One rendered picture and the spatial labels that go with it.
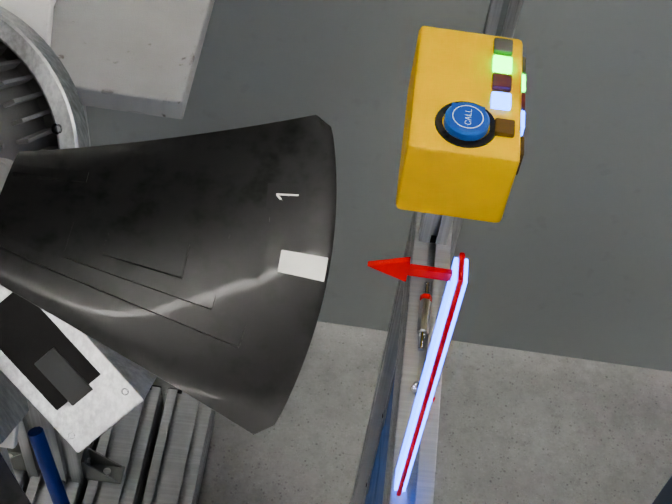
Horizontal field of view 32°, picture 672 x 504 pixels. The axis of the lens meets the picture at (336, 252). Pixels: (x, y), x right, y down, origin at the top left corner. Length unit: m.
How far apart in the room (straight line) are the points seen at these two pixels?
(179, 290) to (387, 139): 0.99
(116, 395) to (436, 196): 0.34
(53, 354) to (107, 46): 0.55
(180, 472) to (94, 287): 1.18
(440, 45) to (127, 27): 0.45
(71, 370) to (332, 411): 1.19
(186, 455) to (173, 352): 1.19
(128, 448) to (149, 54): 0.79
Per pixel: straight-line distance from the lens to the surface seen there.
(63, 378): 0.94
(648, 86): 1.65
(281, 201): 0.80
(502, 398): 2.15
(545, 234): 1.88
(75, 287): 0.78
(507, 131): 1.04
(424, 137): 1.03
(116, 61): 1.38
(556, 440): 2.13
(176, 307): 0.77
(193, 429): 1.98
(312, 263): 0.78
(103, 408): 0.94
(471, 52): 1.11
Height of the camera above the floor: 1.81
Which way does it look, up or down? 53 degrees down
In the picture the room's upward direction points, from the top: 8 degrees clockwise
